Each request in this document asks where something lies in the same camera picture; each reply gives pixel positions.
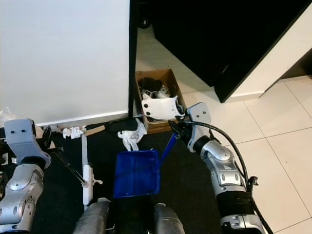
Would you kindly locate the blue plastic dustpan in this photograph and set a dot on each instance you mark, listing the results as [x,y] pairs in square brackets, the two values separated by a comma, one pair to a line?
[136,173]

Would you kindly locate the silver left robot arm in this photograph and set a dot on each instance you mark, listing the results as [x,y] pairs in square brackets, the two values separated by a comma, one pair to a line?
[24,195]

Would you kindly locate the black floor mat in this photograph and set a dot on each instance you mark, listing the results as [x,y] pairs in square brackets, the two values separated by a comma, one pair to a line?
[195,204]

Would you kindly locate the white plastic shell part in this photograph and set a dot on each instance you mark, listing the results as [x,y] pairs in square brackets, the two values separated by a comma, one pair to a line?
[158,108]

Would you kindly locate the small white crumpled tissue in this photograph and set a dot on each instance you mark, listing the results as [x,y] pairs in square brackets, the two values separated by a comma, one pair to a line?
[73,132]

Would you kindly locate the white tape line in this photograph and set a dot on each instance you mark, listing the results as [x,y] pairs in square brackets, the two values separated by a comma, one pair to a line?
[85,151]

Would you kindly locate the large white crumpled tissue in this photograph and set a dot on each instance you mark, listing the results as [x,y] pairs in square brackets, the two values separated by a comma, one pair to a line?
[131,139]

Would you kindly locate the clear crumpled plastic wrap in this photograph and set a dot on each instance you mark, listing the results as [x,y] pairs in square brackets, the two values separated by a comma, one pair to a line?
[5,114]

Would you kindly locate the brown cardboard strip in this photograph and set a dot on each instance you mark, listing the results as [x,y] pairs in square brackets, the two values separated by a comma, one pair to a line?
[95,130]

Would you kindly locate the black parts in box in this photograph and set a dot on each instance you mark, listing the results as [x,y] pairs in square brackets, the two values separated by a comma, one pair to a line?
[151,84]

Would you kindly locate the brown cardboard box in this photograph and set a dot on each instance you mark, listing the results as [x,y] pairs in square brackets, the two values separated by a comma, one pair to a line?
[168,75]

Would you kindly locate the black cylinder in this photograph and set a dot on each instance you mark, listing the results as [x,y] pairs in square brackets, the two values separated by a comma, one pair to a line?
[119,126]

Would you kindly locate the grey left robot leg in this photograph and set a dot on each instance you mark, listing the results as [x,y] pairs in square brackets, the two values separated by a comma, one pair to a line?
[92,217]

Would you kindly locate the grey robot leg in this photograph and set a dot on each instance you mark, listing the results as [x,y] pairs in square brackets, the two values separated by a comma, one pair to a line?
[92,217]
[168,219]

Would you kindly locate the grey right robot leg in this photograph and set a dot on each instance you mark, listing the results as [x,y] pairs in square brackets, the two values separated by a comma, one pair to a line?
[168,219]

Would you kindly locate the black cabinet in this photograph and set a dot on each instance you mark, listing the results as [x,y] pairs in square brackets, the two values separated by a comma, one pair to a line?
[214,34]

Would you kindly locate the black dumbbell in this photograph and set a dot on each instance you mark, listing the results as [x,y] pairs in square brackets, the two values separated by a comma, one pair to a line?
[144,22]

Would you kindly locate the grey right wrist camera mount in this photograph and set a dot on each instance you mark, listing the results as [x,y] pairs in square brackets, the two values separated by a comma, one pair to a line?
[201,117]

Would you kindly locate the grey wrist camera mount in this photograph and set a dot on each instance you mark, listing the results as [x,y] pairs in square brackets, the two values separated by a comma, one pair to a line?
[201,117]
[22,134]

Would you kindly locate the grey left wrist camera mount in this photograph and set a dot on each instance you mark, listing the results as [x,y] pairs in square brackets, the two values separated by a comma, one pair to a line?
[22,134]

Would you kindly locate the black door frame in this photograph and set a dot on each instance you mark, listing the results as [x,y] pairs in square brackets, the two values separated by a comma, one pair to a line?
[134,53]

